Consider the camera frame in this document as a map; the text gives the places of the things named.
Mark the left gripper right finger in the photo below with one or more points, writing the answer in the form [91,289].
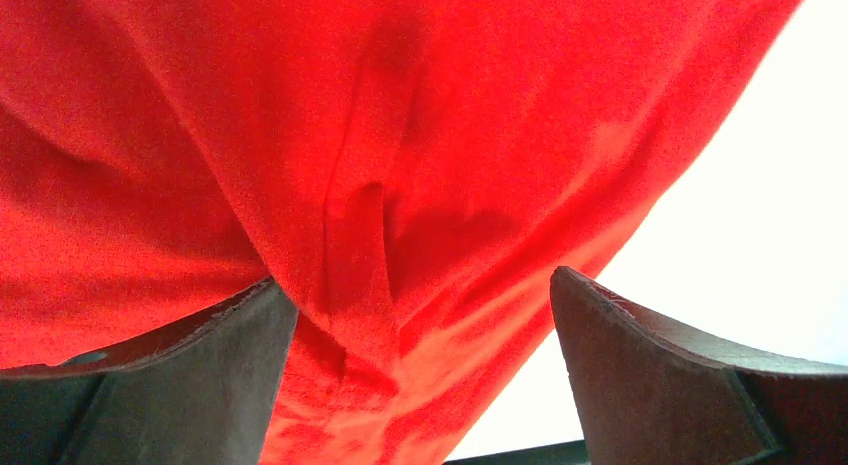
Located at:
[652,390]

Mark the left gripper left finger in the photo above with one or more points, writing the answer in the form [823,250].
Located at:
[200,390]

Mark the red t shirt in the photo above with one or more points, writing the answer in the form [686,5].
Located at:
[411,172]

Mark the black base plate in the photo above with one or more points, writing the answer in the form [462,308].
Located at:
[568,453]

